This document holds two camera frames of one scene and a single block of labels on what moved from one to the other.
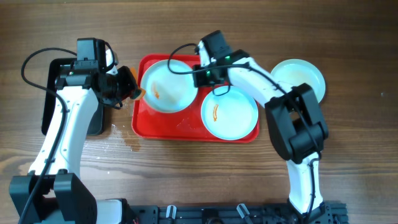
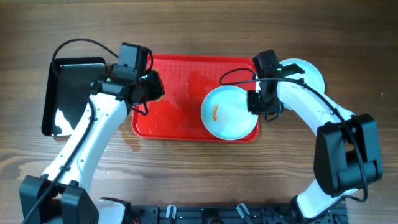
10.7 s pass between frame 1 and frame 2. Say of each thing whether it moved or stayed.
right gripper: moved
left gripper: moved
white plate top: stayed
